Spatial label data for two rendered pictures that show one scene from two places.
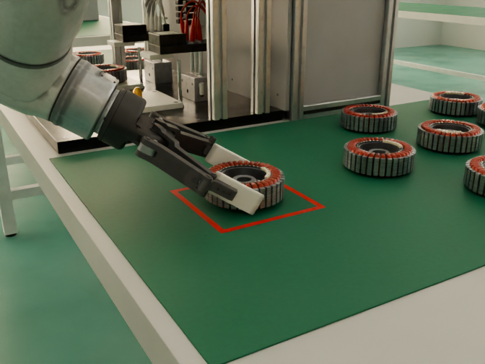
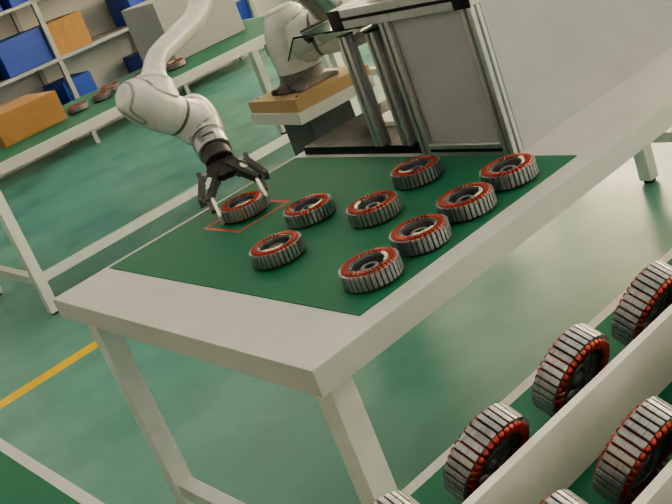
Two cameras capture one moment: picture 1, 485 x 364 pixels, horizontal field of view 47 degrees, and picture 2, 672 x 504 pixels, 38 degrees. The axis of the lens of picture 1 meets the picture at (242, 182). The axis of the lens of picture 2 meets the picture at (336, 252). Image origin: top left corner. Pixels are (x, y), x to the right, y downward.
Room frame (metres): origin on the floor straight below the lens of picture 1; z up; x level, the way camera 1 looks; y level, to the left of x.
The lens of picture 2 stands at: (0.75, -2.25, 1.41)
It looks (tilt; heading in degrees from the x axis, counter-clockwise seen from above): 20 degrees down; 87
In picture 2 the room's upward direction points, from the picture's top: 21 degrees counter-clockwise
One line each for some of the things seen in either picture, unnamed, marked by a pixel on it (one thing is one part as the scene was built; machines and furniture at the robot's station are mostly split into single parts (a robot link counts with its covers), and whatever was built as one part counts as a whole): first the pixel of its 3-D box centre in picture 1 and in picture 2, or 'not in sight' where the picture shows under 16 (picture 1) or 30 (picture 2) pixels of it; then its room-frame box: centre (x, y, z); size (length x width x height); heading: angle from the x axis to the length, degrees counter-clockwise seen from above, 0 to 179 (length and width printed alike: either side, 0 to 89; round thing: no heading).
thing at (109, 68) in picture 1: (104, 74); not in sight; (1.41, 0.35, 0.80); 0.11 x 0.11 x 0.04
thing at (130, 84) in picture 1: (105, 84); not in sight; (1.41, 0.35, 0.78); 0.15 x 0.15 x 0.01; 30
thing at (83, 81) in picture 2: not in sight; (72, 94); (-0.36, 6.55, 0.43); 0.42 x 0.28 x 0.30; 122
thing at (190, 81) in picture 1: (197, 86); not in sight; (1.27, 0.10, 0.80); 0.07 x 0.05 x 0.06; 30
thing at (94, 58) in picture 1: (86, 58); not in sight; (1.90, 0.53, 0.77); 0.11 x 0.11 x 0.04
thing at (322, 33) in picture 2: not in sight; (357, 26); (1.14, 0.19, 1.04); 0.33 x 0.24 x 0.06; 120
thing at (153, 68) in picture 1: (157, 70); not in sight; (1.48, 0.23, 0.80); 0.07 x 0.05 x 0.06; 30
